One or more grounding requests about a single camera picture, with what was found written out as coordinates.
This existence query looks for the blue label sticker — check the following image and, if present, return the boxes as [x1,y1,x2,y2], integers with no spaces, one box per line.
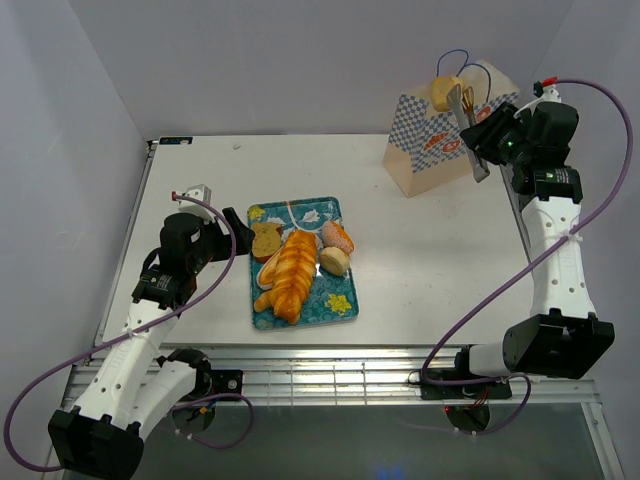
[159,136,193,145]

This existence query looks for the large braided orange bread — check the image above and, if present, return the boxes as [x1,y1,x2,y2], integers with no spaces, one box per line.
[269,231,317,324]

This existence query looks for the white-edged hot dog bun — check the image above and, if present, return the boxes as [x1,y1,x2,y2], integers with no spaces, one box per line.
[256,240,293,291]

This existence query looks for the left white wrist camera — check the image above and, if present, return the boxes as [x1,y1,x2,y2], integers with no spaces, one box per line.
[172,184,214,222]

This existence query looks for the square brown sandwich bread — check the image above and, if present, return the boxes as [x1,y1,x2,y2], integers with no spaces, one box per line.
[431,75,466,112]

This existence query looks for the metal tongs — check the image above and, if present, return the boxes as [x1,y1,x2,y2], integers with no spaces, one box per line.
[446,83,491,183]

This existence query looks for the pink sugared doughnut bread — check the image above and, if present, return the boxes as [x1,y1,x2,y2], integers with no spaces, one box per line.
[321,220,355,255]

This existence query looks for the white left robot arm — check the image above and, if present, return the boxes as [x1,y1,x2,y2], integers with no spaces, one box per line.
[48,200,254,479]

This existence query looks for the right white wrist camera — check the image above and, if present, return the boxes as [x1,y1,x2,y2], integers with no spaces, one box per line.
[533,76,562,105]

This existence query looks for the purple cable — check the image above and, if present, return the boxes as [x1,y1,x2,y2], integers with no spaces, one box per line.
[2,197,255,472]
[421,77,629,435]

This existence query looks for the aluminium table frame rail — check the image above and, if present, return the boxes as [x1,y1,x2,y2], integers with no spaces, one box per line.
[59,344,601,409]

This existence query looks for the brown bread slice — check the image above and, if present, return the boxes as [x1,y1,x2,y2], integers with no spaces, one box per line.
[251,222,282,264]

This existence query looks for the small orange croissant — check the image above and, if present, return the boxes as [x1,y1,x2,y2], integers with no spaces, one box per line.
[253,291,273,313]

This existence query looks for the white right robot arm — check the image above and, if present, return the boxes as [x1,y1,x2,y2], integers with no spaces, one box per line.
[451,101,615,397]

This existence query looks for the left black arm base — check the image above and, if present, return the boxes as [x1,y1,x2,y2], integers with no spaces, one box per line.
[167,348,243,401]

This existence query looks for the small round pale bun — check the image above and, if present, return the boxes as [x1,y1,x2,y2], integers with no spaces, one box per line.
[319,247,350,276]

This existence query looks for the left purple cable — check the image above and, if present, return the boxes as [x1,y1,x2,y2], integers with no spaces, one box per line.
[2,197,255,472]

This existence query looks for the checkered paper bag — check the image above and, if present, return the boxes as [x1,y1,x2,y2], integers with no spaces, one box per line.
[383,60,519,198]

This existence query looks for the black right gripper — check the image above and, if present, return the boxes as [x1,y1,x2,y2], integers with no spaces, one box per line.
[459,101,533,168]

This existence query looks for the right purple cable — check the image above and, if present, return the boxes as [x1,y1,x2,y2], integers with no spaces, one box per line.
[421,77,629,435]

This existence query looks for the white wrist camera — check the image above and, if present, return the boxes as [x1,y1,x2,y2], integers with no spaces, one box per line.
[172,184,214,222]
[533,76,562,105]

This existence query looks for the teal floral tray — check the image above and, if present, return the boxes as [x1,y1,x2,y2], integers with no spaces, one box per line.
[247,196,359,331]

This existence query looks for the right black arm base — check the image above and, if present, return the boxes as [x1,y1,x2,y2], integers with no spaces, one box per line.
[407,370,512,401]

